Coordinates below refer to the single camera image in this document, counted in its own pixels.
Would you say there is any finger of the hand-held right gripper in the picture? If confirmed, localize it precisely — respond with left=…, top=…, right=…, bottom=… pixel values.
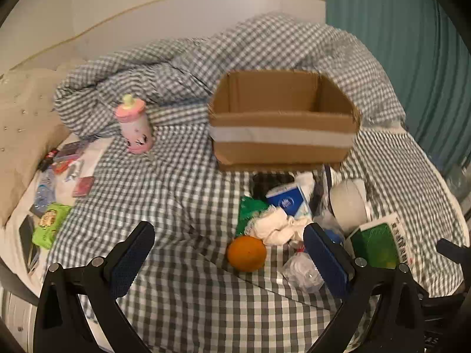
left=436, top=238, right=471, bottom=265

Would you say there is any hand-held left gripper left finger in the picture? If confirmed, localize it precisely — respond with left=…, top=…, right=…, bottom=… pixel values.
left=34, top=221, right=156, bottom=353

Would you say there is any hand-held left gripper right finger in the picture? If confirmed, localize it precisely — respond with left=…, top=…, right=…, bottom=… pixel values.
left=302, top=224, right=425, bottom=353

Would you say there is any blue white tissue packet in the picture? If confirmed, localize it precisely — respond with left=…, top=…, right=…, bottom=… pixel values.
left=266, top=184, right=313, bottom=218

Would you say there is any taped cardboard box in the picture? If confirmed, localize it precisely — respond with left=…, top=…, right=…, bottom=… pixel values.
left=208, top=70, right=363, bottom=173

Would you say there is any crumpled clear plastic bag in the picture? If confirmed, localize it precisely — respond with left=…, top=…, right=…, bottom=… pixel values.
left=283, top=250, right=324, bottom=295

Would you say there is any green white carton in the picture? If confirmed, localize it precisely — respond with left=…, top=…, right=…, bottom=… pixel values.
left=348, top=211, right=414, bottom=269

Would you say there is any white crumpled cloth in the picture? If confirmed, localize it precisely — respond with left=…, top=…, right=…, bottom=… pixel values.
left=246, top=206, right=313, bottom=247

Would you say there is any white round object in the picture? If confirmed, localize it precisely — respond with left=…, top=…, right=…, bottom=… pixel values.
left=329, top=178, right=372, bottom=229

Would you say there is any orange fruit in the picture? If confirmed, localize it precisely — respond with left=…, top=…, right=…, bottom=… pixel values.
left=226, top=236, right=267, bottom=273

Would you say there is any grey white checkered duvet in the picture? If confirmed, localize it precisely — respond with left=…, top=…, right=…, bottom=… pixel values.
left=46, top=13, right=468, bottom=353

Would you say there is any white crumpled tissue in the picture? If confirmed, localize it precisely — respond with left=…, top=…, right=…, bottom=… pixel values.
left=294, top=172, right=316, bottom=201

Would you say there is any green snack packet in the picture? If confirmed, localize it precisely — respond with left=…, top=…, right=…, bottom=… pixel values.
left=32, top=203, right=73, bottom=250

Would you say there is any small red box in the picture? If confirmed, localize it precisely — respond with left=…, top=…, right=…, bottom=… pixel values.
left=72, top=176, right=95, bottom=198

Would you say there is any green plastic packet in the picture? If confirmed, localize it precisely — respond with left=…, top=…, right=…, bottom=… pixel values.
left=235, top=196, right=269, bottom=238

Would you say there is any black flat object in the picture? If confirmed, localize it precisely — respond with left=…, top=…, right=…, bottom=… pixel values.
left=252, top=172, right=296, bottom=200

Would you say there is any black tablet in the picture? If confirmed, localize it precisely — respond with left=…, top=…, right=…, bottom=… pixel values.
left=18, top=215, right=38, bottom=273

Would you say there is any blue clear plastic packet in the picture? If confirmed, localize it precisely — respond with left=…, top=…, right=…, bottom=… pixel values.
left=35, top=178, right=56, bottom=212

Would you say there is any red black packet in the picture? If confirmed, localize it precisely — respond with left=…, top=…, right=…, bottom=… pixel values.
left=39, top=141, right=83, bottom=174

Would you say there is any pink baby bottle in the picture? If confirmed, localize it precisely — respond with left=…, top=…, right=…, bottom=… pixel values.
left=113, top=94, right=155, bottom=154

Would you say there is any white cabinet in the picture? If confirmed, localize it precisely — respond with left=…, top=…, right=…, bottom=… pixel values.
left=0, top=289, right=37, bottom=353

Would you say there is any beige studded cushion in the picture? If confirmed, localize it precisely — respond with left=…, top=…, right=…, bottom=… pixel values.
left=0, top=68, right=74, bottom=225

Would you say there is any grey white checkered pillow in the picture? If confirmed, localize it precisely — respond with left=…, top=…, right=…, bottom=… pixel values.
left=291, top=22, right=407, bottom=127

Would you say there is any teal curtain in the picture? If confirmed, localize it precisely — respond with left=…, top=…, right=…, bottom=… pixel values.
left=324, top=0, right=471, bottom=177

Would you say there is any white headboard with gold trim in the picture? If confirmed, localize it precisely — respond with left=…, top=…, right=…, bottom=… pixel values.
left=0, top=0, right=326, bottom=92

